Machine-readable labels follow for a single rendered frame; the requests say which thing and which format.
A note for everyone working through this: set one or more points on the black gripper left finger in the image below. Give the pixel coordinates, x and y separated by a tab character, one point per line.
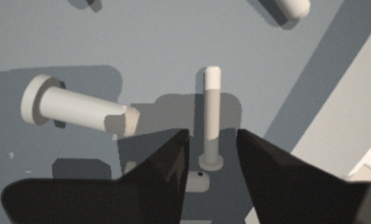
151	193

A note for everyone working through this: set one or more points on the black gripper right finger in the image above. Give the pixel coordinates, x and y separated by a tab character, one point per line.
287	190

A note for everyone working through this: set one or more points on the white headed pin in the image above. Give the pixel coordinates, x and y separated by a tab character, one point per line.
44	99

